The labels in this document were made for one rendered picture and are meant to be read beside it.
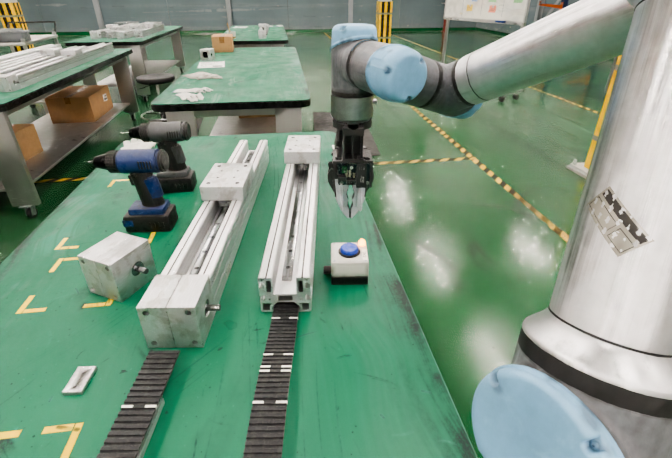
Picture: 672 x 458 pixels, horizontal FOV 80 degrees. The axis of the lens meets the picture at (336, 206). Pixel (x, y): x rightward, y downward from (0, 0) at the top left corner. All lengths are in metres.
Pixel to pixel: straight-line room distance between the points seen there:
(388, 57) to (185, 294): 0.52
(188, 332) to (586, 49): 0.72
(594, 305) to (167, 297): 0.64
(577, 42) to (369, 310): 0.57
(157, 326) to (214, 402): 0.17
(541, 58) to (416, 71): 0.15
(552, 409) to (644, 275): 0.11
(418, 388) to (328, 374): 0.15
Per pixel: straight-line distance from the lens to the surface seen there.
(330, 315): 0.83
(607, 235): 0.34
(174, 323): 0.78
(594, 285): 0.34
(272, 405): 0.66
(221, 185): 1.08
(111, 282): 0.94
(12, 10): 11.93
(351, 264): 0.86
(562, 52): 0.57
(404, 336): 0.80
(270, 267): 0.81
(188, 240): 0.94
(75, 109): 4.63
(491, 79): 0.62
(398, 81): 0.58
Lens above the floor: 1.35
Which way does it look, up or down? 28 degrees down
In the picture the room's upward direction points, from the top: straight up
